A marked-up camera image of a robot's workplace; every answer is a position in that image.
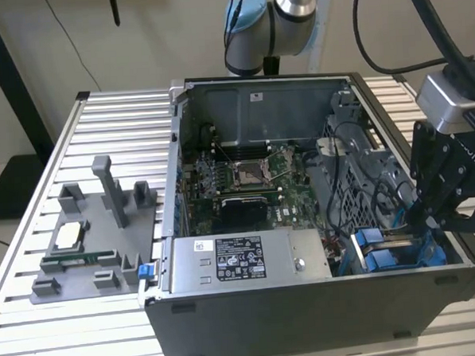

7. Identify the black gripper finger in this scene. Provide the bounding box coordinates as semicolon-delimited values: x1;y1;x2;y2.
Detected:
402;118;470;233
427;197;475;237

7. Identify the blue disk wire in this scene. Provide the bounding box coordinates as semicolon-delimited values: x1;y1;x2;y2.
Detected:
389;199;416;235

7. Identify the hard disk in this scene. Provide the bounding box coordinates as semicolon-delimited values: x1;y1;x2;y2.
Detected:
362;245;446;274
351;223;430;256

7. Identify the grey metal disk bay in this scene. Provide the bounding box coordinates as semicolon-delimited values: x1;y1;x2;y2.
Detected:
312;87;420;234

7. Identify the black RAM slot bank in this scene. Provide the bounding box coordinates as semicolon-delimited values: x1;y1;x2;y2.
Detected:
218;141;270;163

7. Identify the green motherboard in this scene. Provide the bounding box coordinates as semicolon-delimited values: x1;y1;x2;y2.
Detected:
177;139;325;237

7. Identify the metal socket cover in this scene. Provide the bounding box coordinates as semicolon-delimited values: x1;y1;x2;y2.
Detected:
267;149;302;181

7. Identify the silver power supply unit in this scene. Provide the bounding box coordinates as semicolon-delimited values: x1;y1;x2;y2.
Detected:
164;226;334;294

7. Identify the CPU socket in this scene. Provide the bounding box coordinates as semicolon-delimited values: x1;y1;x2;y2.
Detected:
230;158;273;187

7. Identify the black graphics card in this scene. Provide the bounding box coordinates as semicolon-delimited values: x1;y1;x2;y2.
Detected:
220;194;271;232

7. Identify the thin metal locking lever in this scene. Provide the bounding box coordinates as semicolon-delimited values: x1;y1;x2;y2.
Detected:
212;139;234;165

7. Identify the dark grey PC case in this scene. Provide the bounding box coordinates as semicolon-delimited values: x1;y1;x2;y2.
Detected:
127;62;475;356

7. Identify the grey parts rack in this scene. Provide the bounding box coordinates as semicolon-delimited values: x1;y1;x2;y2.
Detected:
23;152;163;305

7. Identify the green RAM stick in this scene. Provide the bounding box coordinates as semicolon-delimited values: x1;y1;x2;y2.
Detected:
45;252;115;266

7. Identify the black antenna rod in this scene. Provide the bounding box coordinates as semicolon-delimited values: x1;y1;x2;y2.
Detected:
107;0;122;27

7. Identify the silver CPU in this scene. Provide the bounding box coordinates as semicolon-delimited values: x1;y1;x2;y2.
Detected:
54;222;87;249

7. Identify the black flat base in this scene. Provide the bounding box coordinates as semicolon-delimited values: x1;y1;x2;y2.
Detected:
0;154;48;220

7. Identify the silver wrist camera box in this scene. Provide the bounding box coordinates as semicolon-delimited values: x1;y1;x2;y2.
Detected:
415;72;475;137

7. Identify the black disk wire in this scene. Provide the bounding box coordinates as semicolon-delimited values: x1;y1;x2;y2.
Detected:
369;176;417;230

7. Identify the long black wire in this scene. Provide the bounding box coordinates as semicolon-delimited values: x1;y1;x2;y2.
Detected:
321;119;372;241

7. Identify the thick black cable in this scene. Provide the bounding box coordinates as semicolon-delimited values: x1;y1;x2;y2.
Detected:
402;0;475;110

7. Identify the thin black looped cable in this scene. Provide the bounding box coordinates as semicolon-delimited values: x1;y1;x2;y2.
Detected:
352;0;450;76

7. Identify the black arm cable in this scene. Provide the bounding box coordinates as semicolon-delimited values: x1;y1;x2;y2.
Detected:
222;0;252;68

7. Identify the thin black wall cable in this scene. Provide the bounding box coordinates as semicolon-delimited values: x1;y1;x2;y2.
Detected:
46;0;103;96

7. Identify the black slanted post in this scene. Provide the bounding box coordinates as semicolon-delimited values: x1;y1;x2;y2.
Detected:
0;0;56;167

